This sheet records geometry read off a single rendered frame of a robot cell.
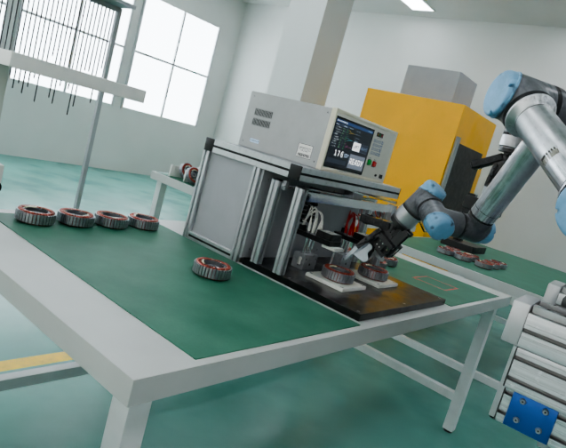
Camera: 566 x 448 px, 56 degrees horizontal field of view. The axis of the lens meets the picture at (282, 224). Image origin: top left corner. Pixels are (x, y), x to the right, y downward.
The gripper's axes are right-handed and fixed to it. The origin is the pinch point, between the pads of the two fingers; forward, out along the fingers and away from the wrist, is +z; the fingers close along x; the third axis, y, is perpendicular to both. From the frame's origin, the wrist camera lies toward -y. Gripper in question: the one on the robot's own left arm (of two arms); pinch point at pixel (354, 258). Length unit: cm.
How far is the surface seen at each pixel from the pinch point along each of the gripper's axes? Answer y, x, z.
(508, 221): -92, 532, 44
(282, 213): -28.3, -5.9, 9.6
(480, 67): -264, 532, -62
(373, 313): 20.6, -12.3, 0.3
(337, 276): 1.9, -4.3, 7.1
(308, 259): -11.0, -1.5, 13.6
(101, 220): -51, -52, 41
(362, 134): -34.6, 10.3, -25.6
